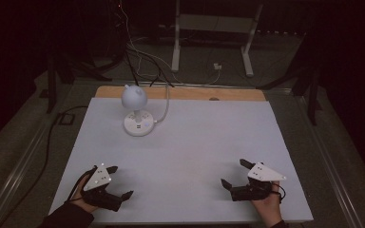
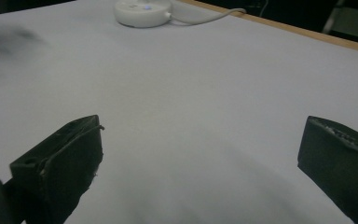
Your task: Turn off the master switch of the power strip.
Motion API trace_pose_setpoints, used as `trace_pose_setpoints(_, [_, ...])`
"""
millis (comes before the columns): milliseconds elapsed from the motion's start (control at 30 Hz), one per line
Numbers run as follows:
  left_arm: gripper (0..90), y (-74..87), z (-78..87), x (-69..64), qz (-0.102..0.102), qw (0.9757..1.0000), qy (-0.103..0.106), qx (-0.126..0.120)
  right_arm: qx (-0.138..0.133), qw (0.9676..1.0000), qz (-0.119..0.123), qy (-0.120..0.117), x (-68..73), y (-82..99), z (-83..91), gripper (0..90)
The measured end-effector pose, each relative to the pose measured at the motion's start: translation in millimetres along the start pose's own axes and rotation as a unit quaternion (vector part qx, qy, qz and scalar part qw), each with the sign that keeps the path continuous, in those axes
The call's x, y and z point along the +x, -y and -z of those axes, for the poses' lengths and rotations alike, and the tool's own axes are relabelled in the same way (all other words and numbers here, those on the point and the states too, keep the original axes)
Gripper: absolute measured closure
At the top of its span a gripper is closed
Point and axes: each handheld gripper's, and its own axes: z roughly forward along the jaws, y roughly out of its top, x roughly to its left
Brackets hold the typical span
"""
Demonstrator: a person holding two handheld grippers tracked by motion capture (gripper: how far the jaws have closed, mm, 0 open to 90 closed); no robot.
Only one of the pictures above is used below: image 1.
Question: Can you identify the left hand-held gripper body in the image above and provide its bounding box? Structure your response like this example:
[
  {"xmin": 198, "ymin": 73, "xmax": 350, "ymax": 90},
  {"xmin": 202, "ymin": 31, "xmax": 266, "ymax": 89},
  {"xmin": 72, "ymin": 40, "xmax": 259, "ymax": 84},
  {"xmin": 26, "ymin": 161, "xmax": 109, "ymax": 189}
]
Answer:
[{"xmin": 81, "ymin": 163, "xmax": 123, "ymax": 212}]

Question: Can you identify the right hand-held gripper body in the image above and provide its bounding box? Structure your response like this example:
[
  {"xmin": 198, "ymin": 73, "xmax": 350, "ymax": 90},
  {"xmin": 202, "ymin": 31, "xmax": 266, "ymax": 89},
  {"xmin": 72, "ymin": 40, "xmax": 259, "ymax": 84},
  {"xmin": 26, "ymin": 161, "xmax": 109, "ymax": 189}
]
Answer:
[{"xmin": 230, "ymin": 161, "xmax": 287, "ymax": 202}]

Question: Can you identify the white round-head desk lamp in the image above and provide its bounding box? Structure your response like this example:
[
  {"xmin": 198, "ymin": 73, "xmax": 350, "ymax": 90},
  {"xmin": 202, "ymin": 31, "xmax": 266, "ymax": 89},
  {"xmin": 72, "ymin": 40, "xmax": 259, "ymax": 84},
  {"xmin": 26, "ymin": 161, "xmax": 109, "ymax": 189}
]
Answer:
[{"xmin": 121, "ymin": 84, "xmax": 156, "ymax": 138}]

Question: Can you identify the person's left hand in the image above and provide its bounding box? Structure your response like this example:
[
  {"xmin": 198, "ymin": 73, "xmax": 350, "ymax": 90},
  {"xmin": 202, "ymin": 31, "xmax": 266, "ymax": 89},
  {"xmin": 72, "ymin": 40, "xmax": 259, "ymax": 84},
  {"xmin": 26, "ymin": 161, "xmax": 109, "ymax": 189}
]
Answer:
[{"xmin": 70, "ymin": 175, "xmax": 100, "ymax": 214}]

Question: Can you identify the person's right hand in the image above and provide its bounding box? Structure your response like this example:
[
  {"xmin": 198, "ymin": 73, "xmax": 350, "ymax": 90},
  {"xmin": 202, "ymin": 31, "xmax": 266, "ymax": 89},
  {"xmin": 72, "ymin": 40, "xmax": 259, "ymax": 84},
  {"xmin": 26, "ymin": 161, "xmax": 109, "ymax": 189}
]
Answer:
[{"xmin": 251, "ymin": 183, "xmax": 283, "ymax": 227}]

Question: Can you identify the white table cover sheet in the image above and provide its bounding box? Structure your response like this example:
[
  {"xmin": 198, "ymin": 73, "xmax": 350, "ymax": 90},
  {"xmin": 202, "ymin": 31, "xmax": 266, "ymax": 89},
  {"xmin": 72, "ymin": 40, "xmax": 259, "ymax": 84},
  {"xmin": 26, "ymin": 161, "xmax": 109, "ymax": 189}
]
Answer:
[{"xmin": 48, "ymin": 97, "xmax": 314, "ymax": 224}]

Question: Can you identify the black square floor plate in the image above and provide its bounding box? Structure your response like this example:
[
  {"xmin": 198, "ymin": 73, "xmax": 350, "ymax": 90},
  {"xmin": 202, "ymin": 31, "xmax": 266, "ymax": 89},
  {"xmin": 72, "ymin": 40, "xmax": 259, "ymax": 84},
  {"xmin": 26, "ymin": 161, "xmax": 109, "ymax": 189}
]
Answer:
[{"xmin": 58, "ymin": 112, "xmax": 76, "ymax": 125}]

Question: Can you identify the black metal stand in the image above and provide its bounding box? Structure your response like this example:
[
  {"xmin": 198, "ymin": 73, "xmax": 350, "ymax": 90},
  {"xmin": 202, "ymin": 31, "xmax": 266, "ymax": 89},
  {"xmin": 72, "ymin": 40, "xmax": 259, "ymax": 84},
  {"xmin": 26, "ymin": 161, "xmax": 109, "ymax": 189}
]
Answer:
[
  {"xmin": 46, "ymin": 51, "xmax": 113, "ymax": 114},
  {"xmin": 256, "ymin": 61, "xmax": 323, "ymax": 126}
]

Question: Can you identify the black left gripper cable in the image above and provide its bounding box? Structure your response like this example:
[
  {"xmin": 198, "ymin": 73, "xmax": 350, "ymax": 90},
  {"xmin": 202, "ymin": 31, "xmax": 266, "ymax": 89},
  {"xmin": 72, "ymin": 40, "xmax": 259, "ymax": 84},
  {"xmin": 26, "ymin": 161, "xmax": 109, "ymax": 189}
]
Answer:
[{"xmin": 65, "ymin": 165, "xmax": 98, "ymax": 203}]

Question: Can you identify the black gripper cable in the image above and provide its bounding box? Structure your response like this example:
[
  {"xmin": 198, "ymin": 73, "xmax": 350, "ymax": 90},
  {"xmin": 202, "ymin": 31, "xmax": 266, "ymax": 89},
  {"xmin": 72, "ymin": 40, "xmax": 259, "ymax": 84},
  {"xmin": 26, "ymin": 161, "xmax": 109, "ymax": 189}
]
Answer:
[
  {"xmin": 65, "ymin": 165, "xmax": 98, "ymax": 203},
  {"xmin": 271, "ymin": 181, "xmax": 287, "ymax": 203}
]

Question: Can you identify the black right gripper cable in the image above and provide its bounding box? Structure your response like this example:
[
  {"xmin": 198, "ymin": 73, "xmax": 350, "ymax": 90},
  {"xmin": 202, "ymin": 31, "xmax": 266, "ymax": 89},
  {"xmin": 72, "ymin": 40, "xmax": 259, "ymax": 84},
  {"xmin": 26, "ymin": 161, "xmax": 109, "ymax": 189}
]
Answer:
[{"xmin": 271, "ymin": 181, "xmax": 287, "ymax": 203}]

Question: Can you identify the long black floor cable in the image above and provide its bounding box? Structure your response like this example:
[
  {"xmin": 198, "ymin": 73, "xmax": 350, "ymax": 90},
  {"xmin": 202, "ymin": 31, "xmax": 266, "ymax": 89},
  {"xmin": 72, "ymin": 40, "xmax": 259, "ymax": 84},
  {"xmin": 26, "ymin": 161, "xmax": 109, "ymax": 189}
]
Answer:
[{"xmin": 0, "ymin": 104, "xmax": 89, "ymax": 228}]

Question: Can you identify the white lamp cable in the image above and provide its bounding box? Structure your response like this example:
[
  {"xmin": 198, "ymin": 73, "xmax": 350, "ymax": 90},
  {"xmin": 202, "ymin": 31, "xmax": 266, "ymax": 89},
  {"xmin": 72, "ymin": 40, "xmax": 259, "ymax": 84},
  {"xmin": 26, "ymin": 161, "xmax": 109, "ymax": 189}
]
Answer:
[{"xmin": 153, "ymin": 84, "xmax": 171, "ymax": 124}]

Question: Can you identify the white plug with cable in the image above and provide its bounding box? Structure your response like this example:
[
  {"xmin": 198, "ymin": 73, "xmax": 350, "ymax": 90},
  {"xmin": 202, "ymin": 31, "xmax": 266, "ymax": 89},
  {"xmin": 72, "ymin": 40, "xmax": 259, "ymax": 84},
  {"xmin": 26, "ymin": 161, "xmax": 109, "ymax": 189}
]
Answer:
[{"xmin": 202, "ymin": 62, "xmax": 223, "ymax": 86}]

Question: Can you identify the bundle of black floor cables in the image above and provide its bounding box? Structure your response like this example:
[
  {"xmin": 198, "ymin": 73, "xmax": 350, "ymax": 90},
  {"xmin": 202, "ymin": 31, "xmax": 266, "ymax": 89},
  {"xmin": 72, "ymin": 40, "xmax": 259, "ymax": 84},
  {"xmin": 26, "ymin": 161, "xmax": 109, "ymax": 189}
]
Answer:
[{"xmin": 124, "ymin": 44, "xmax": 175, "ymax": 88}]

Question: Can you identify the white metal stand frame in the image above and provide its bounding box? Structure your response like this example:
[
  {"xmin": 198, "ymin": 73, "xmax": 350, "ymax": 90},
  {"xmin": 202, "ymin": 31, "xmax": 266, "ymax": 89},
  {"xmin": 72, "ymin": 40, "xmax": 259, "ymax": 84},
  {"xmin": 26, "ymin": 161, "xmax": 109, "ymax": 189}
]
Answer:
[{"xmin": 170, "ymin": 0, "xmax": 264, "ymax": 78}]

